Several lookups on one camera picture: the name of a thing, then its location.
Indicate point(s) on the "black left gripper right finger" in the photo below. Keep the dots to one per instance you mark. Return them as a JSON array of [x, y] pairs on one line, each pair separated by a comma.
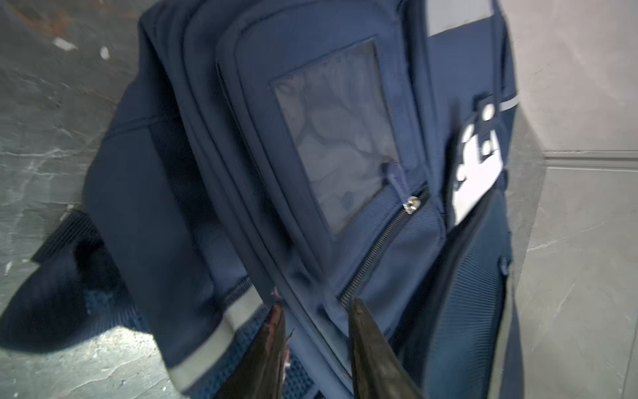
[[376, 371]]

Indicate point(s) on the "aluminium frame rails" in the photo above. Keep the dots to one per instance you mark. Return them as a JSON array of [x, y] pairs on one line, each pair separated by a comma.
[[622, 161]]

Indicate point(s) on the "navy blue student backpack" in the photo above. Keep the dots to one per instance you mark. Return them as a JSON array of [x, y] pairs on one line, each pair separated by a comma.
[[305, 153]]

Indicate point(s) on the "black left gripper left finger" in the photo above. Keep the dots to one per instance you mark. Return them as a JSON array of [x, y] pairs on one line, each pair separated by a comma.
[[261, 372]]

